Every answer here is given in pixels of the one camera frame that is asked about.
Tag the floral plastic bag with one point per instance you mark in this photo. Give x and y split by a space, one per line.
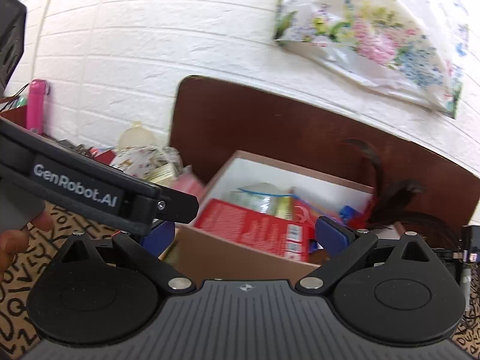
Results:
375 37

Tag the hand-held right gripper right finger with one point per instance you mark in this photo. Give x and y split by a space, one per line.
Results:
332 232

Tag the person's left hand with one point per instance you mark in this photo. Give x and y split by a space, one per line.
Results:
13 242

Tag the pink water bottle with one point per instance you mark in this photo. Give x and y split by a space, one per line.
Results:
37 105

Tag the brown wooden board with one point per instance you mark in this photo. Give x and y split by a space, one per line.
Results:
281 127

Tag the pink soft packet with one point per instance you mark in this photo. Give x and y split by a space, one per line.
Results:
187 187

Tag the beige cardboard box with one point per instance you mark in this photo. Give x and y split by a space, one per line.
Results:
232 251

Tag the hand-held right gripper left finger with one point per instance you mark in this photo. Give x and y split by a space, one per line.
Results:
157 237

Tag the translucent plastic bag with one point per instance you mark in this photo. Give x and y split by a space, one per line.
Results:
137 135

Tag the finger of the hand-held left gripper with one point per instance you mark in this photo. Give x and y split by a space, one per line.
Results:
172 208

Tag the red black feather shuttlecock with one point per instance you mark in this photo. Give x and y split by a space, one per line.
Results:
377 180

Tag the brown file box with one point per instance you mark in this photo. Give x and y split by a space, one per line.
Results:
15 118

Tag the blue cube package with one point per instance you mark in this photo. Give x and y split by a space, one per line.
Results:
350 213

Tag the clear zip bag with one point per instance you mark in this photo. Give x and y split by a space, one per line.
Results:
258 198

